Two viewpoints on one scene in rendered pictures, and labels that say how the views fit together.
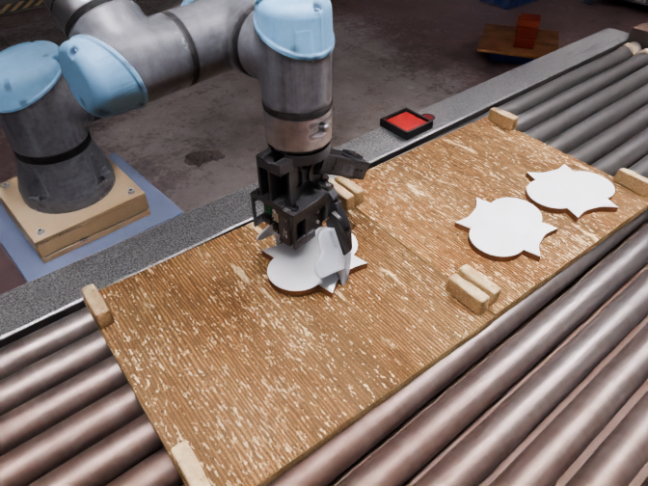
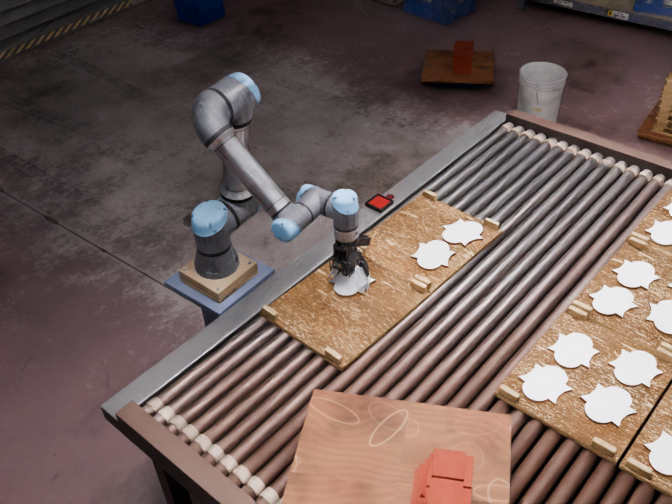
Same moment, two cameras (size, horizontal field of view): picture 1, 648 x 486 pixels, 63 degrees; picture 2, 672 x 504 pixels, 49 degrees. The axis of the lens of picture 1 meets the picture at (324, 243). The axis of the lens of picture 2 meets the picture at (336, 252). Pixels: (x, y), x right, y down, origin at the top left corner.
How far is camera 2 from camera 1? 161 cm
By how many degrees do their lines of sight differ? 6
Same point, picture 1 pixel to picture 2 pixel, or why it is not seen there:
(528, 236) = (443, 258)
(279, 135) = (341, 237)
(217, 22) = (317, 203)
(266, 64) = (337, 216)
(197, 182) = not seen: hidden behind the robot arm
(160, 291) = (291, 304)
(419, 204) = (393, 249)
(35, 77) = (220, 220)
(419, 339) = (402, 306)
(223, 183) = not seen: hidden behind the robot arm
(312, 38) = (353, 208)
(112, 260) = (259, 296)
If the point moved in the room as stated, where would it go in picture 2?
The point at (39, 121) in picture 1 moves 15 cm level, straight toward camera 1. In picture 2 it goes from (219, 238) to (246, 260)
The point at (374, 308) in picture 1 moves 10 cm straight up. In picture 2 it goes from (382, 297) to (382, 273)
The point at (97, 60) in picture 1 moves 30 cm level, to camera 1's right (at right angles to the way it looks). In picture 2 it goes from (289, 226) to (393, 211)
